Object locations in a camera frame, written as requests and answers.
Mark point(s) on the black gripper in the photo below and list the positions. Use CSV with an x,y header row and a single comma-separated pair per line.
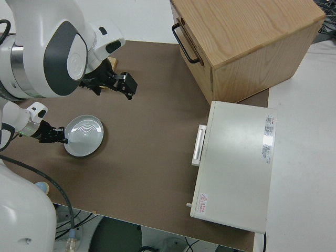
x,y
128,84
57,134

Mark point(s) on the gray round plate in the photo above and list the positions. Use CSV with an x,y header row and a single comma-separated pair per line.
x,y
84,136

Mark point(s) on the wooden mug tree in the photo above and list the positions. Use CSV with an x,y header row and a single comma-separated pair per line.
x,y
113,63

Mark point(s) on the dark round stool base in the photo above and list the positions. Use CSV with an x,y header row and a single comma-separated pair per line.
x,y
115,236

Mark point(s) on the white toaster oven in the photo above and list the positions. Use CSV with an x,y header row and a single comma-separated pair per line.
x,y
236,168

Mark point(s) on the wooden drawer cabinet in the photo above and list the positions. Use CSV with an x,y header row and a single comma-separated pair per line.
x,y
249,39

